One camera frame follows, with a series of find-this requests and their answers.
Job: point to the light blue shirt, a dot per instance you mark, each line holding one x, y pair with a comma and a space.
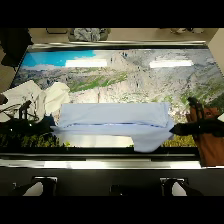
113, 115

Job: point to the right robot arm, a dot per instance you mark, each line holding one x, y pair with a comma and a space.
206, 127

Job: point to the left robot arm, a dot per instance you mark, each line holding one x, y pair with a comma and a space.
23, 126

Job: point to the white garment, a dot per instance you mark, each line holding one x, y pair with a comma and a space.
23, 95
56, 95

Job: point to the grey patterned garment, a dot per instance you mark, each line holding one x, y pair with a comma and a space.
87, 34

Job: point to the silver frame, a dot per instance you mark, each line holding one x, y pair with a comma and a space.
100, 164

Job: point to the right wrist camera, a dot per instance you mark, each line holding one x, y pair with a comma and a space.
196, 106

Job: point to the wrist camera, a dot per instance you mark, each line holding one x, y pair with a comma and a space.
196, 106
25, 108

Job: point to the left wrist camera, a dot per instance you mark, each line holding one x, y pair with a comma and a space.
25, 108

